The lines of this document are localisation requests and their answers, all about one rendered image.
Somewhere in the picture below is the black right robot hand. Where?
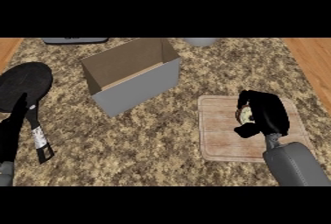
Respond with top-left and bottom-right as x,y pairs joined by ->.
232,89 -> 291,139

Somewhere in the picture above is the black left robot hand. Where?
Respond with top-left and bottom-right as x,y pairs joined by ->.
0,92 -> 28,164

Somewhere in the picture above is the cream frosted cupcake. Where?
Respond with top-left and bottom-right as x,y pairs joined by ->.
235,104 -> 255,126

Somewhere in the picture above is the pale wooden cutting board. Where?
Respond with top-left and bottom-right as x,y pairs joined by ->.
196,94 -> 316,164

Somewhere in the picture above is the open cardboard box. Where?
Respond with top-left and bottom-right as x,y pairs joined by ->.
79,38 -> 181,118

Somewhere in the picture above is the black frying pan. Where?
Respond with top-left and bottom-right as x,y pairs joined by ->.
0,61 -> 57,165

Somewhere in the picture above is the grey round container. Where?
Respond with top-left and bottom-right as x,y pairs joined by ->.
181,37 -> 218,47

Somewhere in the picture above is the grey flat appliance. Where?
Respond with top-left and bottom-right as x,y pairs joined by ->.
41,37 -> 109,46

